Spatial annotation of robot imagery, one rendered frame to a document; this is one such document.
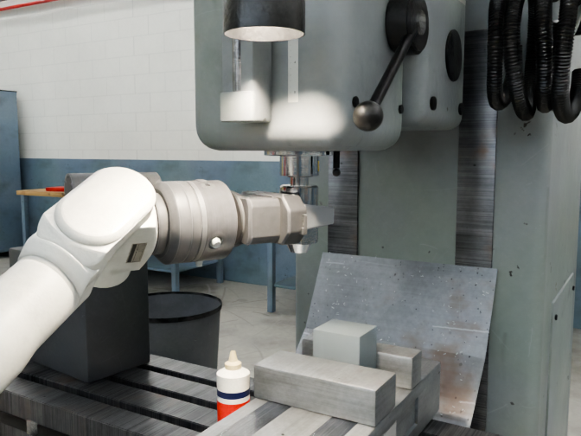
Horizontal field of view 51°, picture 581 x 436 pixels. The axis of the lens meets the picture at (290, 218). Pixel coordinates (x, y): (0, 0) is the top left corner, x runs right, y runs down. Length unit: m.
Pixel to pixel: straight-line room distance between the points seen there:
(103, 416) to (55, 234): 0.38
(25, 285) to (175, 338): 2.07
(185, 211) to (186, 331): 1.99
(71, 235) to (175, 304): 2.47
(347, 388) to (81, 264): 0.30
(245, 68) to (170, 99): 5.89
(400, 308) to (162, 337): 1.65
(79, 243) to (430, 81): 0.47
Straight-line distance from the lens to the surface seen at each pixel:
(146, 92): 6.75
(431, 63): 0.81
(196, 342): 2.63
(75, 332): 1.00
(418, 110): 0.79
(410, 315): 1.06
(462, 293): 1.04
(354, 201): 1.11
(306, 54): 0.64
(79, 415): 0.90
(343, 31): 0.64
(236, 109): 0.63
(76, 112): 7.54
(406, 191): 1.08
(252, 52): 0.63
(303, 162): 0.71
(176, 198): 0.63
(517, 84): 0.85
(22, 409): 1.00
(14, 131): 8.14
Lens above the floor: 1.31
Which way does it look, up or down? 6 degrees down
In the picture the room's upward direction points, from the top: straight up
